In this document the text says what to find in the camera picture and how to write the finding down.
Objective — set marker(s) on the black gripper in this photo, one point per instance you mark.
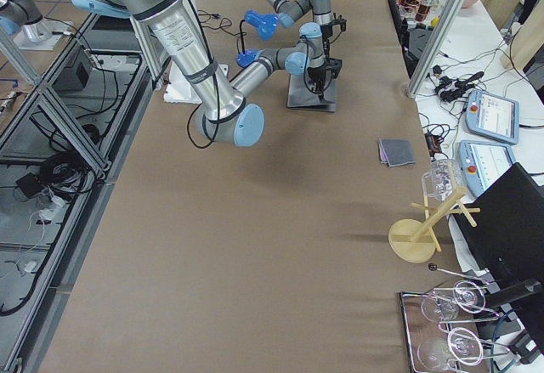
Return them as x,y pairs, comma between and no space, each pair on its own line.
317,76
326,32

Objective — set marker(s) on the wine glass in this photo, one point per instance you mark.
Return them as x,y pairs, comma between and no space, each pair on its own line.
461,347
443,304

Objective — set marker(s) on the lower teach pendant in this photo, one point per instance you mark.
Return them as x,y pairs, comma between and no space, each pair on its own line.
482,163

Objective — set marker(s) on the aluminium frame post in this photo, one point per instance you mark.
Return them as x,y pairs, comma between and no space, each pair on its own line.
433,46

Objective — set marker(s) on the upper wine glass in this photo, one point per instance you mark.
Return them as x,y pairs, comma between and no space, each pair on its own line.
443,304

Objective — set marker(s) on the teach pendant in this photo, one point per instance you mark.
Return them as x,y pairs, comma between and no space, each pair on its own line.
493,117
482,163

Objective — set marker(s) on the wooden mug tree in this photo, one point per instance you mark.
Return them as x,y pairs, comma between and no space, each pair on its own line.
415,241

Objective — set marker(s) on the grey laptop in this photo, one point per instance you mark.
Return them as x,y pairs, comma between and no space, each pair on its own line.
300,98

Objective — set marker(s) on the upper teach pendant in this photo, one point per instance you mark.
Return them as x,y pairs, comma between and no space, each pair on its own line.
493,117

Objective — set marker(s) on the grey folded cloth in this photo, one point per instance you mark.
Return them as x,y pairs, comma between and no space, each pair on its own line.
395,152

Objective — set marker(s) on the black monitor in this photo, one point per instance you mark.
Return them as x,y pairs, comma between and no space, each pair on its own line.
508,237

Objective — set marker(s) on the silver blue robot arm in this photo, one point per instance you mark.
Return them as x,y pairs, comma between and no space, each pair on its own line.
224,114
287,12

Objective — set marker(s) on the clear glass mug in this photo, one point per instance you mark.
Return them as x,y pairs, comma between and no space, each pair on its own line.
442,178

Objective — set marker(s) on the lower wine glass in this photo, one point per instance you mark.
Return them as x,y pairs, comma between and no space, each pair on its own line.
461,347

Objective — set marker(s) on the metal glass rack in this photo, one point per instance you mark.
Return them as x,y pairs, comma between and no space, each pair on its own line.
417,328

